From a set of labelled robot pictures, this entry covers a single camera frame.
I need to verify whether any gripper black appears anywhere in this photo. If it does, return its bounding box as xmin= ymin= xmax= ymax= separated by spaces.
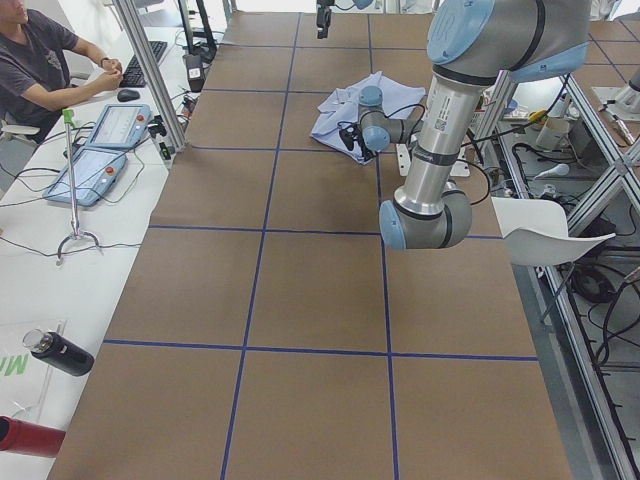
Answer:
xmin=360 ymin=145 xmax=375 ymax=161
xmin=316 ymin=0 xmax=333 ymax=39

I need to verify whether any light blue striped shirt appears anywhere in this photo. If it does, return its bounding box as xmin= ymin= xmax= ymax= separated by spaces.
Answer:
xmin=310 ymin=71 xmax=426 ymax=165

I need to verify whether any black keyboard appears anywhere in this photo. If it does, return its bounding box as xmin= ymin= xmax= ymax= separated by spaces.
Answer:
xmin=118 ymin=39 xmax=169 ymax=89

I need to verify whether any upper teach pendant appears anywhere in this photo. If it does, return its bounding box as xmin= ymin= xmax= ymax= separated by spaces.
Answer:
xmin=85 ymin=103 xmax=151 ymax=150

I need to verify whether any teach pendant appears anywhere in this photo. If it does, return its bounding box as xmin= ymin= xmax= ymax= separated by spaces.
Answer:
xmin=85 ymin=103 xmax=151 ymax=150
xmin=42 ymin=147 xmax=127 ymax=207

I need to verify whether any lower teach pendant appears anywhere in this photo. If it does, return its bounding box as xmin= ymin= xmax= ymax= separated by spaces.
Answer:
xmin=42 ymin=147 xmax=127 ymax=207

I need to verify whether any seated person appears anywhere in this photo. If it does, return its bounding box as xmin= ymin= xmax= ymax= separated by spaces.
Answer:
xmin=1 ymin=1 xmax=123 ymax=143

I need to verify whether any black bottle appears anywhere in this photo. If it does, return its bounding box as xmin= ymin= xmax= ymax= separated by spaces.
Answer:
xmin=23 ymin=329 xmax=94 ymax=377

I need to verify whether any red bottle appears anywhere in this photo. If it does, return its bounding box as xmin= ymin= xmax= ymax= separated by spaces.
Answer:
xmin=1 ymin=416 xmax=66 ymax=458

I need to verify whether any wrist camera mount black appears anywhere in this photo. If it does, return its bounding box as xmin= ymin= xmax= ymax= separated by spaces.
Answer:
xmin=339 ymin=124 xmax=361 ymax=151

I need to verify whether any aluminium frame post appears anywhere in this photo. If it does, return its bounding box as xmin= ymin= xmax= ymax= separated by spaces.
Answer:
xmin=108 ymin=1 xmax=186 ymax=152

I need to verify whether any metal grabber stick green handle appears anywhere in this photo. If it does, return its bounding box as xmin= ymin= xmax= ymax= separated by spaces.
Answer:
xmin=56 ymin=108 xmax=101 ymax=267

